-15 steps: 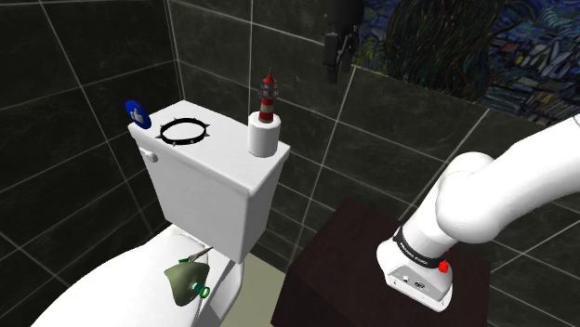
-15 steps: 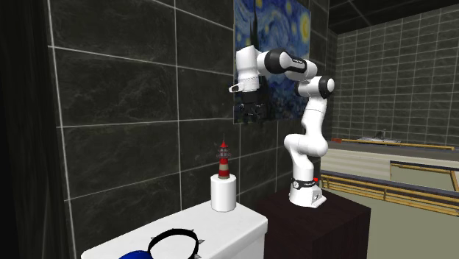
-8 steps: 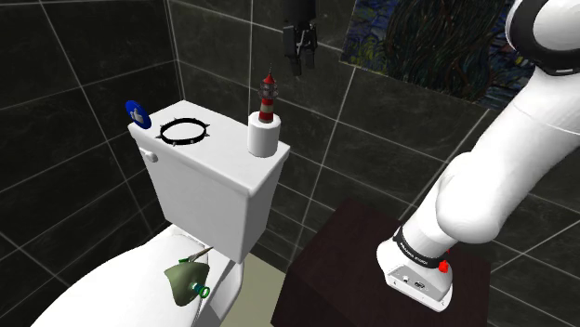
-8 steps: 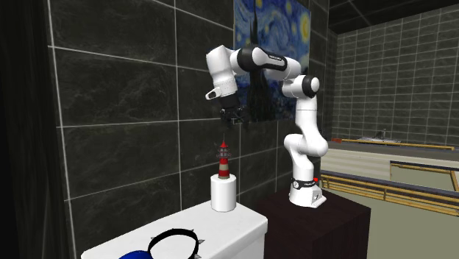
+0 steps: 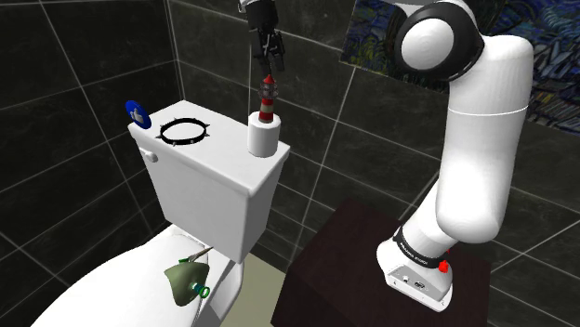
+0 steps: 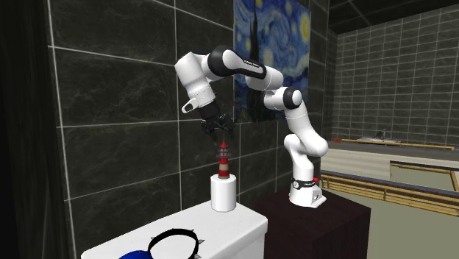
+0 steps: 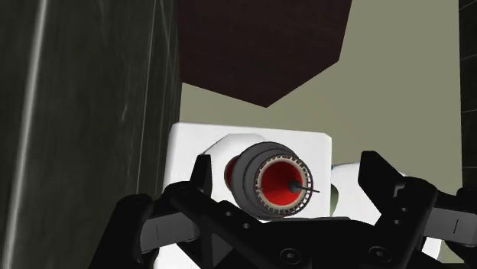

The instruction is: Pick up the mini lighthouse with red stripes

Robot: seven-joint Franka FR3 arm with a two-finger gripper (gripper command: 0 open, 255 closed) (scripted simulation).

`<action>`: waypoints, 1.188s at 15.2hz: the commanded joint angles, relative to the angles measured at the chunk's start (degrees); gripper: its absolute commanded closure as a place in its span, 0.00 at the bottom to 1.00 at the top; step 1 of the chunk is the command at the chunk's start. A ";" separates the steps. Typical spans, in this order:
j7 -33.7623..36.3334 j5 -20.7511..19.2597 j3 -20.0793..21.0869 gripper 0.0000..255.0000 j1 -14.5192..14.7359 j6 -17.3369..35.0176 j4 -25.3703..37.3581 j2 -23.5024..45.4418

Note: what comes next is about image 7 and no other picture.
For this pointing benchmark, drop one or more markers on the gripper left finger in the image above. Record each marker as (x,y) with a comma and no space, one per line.
(193,223)

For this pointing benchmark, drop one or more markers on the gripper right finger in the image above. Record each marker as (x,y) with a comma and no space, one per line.
(406,212)

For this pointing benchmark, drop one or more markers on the white toilet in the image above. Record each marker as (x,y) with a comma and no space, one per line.
(193,138)

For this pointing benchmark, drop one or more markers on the grey red round clock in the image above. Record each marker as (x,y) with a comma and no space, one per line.
(277,182)

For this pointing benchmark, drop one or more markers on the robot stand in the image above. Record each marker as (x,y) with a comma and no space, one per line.
(261,48)

